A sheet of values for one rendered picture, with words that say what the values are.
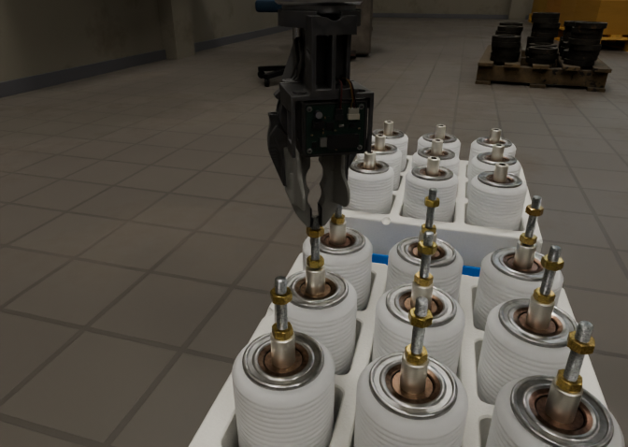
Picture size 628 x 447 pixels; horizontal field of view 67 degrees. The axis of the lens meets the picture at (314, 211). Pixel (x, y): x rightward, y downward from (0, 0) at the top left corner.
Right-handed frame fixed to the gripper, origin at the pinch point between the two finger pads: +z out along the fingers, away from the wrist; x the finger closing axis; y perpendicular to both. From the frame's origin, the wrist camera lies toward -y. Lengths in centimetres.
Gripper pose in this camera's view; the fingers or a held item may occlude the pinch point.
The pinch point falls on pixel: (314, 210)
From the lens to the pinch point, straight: 50.9
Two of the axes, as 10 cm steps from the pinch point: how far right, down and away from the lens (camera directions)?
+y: 2.2, 4.1, -8.8
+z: 0.0, 9.1, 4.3
